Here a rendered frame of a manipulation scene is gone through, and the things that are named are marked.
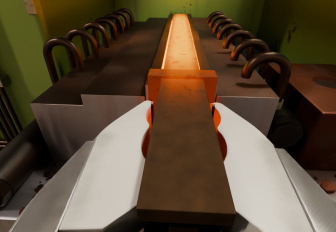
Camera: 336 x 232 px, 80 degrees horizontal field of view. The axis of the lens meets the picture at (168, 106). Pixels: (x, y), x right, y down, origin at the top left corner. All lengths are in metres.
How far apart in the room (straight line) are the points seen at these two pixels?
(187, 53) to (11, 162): 0.18
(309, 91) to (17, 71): 0.38
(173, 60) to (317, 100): 0.13
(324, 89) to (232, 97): 0.11
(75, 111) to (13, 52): 0.21
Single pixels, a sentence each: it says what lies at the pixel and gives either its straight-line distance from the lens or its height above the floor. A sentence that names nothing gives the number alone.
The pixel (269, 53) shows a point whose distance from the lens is 0.18.
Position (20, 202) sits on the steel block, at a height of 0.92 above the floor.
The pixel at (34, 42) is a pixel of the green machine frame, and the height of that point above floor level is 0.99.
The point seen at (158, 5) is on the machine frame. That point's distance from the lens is 0.62.
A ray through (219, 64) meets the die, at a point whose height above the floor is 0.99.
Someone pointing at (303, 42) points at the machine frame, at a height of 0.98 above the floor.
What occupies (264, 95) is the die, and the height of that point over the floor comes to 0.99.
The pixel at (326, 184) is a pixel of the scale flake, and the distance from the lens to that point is 0.23.
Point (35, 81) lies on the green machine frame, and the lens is 0.38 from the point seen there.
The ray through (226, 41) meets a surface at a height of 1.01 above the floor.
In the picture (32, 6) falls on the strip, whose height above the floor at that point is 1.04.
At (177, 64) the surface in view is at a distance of 0.17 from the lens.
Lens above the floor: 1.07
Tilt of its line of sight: 31 degrees down
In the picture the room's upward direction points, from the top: 1 degrees clockwise
